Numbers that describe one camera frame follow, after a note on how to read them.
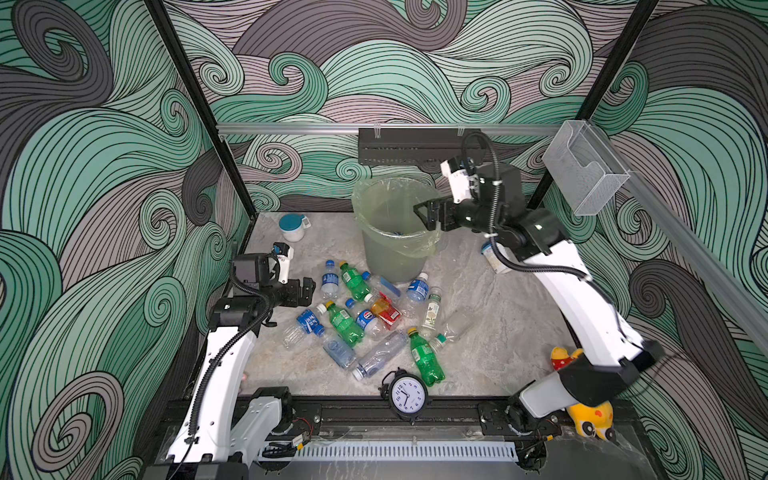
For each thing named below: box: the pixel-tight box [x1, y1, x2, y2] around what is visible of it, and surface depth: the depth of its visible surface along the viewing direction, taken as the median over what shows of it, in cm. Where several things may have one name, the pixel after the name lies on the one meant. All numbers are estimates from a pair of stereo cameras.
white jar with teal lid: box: [279, 213, 311, 242], surface depth 112 cm
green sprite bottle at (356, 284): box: [340, 262, 373, 303], surface depth 97 cm
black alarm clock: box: [378, 367, 431, 425], surface depth 76 cm
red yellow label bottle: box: [371, 291, 402, 328], surface depth 90 cm
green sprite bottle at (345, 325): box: [325, 300, 365, 348], surface depth 87 cm
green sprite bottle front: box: [408, 327, 446, 387], surface depth 80 cm
